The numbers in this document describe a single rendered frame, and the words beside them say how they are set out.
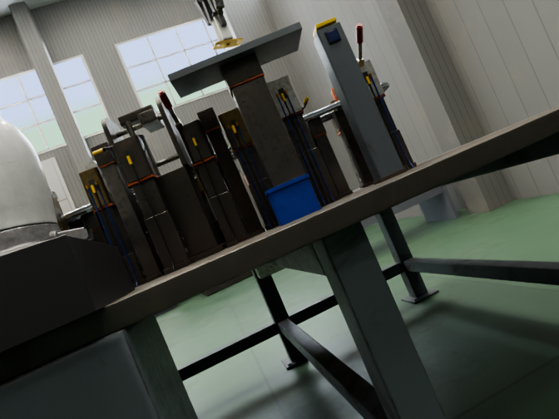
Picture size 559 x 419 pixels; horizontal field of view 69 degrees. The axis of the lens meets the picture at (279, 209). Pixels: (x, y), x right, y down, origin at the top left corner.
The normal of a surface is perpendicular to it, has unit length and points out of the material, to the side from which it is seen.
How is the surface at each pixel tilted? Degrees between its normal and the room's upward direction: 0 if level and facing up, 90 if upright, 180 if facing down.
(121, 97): 90
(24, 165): 89
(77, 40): 90
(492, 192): 90
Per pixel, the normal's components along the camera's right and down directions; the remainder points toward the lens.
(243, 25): 0.18, -0.10
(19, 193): 0.77, -0.29
